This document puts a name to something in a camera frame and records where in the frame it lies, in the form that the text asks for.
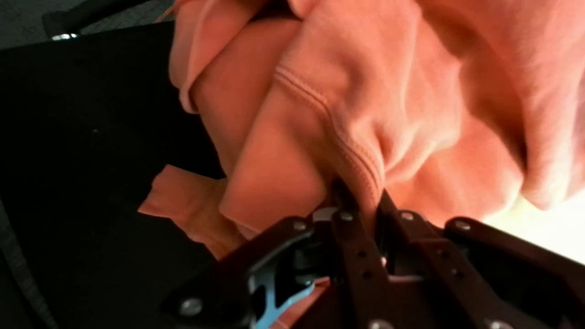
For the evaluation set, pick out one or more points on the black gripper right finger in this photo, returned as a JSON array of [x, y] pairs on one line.
[[462, 275]]

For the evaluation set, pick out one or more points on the salmon pink sweatshirt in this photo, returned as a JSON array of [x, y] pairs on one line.
[[365, 92]]

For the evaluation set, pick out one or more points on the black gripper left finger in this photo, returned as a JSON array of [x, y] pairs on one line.
[[340, 257]]

